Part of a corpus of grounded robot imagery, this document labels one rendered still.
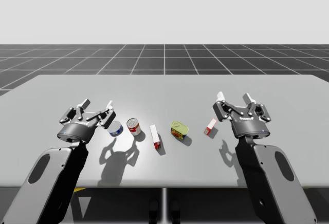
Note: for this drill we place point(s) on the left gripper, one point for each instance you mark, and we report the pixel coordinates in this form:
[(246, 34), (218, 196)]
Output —
[(77, 131)]

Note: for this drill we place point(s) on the red and white can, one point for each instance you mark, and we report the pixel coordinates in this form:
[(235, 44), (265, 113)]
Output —
[(134, 127)]

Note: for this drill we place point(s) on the blue flat can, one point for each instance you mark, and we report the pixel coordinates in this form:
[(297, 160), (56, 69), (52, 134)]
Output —
[(115, 129)]

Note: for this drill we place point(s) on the small red and white carton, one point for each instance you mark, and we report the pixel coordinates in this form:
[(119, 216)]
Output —
[(210, 126)]

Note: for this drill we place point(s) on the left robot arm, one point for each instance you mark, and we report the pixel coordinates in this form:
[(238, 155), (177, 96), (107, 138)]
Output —
[(51, 177)]

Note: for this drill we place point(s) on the long red and white carton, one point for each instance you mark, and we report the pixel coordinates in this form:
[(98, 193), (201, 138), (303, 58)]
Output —
[(155, 135)]

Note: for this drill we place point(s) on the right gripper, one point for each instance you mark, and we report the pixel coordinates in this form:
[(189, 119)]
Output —
[(250, 127)]

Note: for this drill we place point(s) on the green and blue rectangular can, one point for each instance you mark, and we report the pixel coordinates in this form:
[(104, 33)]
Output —
[(179, 130)]

